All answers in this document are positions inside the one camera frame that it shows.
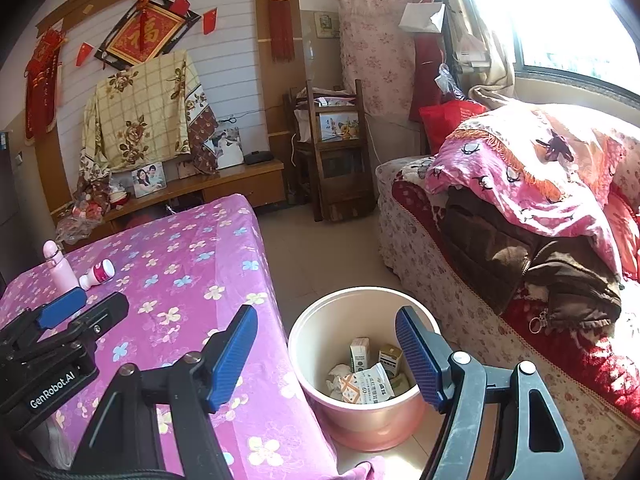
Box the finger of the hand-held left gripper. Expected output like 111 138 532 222
0 288 87 348
10 291 130 362

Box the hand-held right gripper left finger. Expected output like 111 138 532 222
72 304 259 480

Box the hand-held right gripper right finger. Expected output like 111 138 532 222
395 305 583 480

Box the small yellow green box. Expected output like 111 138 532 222
377 343 405 377

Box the white medicine packet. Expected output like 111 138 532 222
337 362 396 405

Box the white tissue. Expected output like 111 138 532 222
327 364 356 396

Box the white round bucket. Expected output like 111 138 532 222
288 286 443 453

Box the pink water bottle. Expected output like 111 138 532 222
42 240 82 293

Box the white pink pill bottle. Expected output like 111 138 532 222
79 259 116 291

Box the large clear plastic bag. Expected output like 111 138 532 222
54 202 108 248

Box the floral covered sofa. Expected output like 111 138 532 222
375 105 640 480

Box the brown jacket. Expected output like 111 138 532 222
440 187 623 333

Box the framed couple photo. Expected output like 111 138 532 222
131 161 166 198

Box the wooden low cabinet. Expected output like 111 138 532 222
60 157 286 246

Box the dark wooden chair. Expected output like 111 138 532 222
282 87 321 206
305 79 376 223

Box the white wedding photo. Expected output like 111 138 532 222
202 127 244 171

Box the beige plaid floral cloth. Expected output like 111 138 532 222
75 52 221 196

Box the pink printed blanket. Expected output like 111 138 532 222
424 105 640 281

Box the red hanging decoration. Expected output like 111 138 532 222
24 29 67 147

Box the red plastic bag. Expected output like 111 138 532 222
419 100 488 156

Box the fruit print box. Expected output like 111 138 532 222
319 112 361 142

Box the diamond framed red picture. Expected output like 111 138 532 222
94 0 201 71

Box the small clear plastic bag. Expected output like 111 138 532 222
434 62 468 103

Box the dark red hanging cloth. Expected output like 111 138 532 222
409 0 448 123

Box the pink floral covered cabinet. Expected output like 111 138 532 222
336 0 426 121

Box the beige curtain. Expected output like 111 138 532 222
440 0 516 111

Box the white paper bundle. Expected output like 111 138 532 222
452 35 488 68

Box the large red Chinese knot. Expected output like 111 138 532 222
239 0 303 63

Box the white paper bag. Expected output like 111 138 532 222
399 1 446 34

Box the window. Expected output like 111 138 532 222
457 0 640 106

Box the small framed wall picture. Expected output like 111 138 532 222
315 11 341 39

